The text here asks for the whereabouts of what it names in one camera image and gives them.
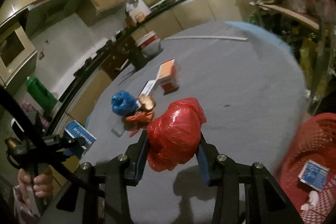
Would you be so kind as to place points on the blue white carton box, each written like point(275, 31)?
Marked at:
point(314, 175)

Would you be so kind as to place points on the green thermos flask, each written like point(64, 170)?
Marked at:
point(43, 97)

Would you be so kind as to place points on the blue plastic bag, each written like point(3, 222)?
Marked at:
point(123, 103)

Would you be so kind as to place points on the dark chopstick holder cup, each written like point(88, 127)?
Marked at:
point(137, 59)

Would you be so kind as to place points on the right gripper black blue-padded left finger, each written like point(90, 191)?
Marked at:
point(137, 158)

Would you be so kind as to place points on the white thin rod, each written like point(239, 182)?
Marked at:
point(208, 38)

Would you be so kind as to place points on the metal storage rack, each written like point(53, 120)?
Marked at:
point(308, 26)

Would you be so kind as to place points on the upper kitchen cabinets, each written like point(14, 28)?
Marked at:
point(24, 19)

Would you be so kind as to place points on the bitten orange fruit peel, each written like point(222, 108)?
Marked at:
point(147, 102)

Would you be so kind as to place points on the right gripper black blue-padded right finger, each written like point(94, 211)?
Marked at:
point(210, 162)

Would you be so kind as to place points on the person's left hand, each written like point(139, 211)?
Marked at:
point(42, 184)

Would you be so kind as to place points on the orange peel piece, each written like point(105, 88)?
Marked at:
point(138, 121)

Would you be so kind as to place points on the pink thermos bottle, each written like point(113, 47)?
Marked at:
point(34, 116)

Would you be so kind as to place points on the lower counter cabinets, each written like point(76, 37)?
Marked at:
point(94, 78)

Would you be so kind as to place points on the orange white carton box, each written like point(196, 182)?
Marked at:
point(167, 76)

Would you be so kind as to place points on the white red ceramic bowl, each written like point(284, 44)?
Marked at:
point(150, 44)

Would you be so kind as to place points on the long white medicine box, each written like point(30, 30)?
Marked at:
point(150, 88)

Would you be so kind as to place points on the red plastic mesh trash basket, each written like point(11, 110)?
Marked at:
point(314, 140)

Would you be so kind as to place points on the red plastic bag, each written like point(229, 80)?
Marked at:
point(175, 135)

